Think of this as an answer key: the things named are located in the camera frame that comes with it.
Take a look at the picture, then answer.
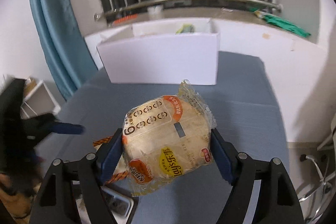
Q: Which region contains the blue curtain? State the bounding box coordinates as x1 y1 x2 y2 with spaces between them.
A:
29 0 97 100

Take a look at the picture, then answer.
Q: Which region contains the green seaweed snack pack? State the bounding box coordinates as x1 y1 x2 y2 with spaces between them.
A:
176 24 195 34

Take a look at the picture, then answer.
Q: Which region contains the white cardboard box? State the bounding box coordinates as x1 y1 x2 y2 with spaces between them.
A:
97 18 221 85

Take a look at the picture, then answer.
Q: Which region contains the metal chair base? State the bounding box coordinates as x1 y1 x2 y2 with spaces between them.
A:
299 154 335 223

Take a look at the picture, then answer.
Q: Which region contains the orange fuzzy left sleeve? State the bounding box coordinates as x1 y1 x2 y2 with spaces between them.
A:
1 173 41 223

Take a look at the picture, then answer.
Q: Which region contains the green wet wipes pack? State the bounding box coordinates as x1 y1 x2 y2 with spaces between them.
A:
250 9 311 38

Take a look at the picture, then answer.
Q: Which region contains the smartphone with camera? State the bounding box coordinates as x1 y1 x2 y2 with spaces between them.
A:
101 186 138 223

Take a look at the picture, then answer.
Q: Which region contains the clear cake snack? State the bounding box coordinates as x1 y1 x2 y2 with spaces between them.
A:
122 80 217 196

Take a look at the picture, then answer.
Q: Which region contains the orange handled tool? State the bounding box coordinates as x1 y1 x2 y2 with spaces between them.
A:
112 14 138 26

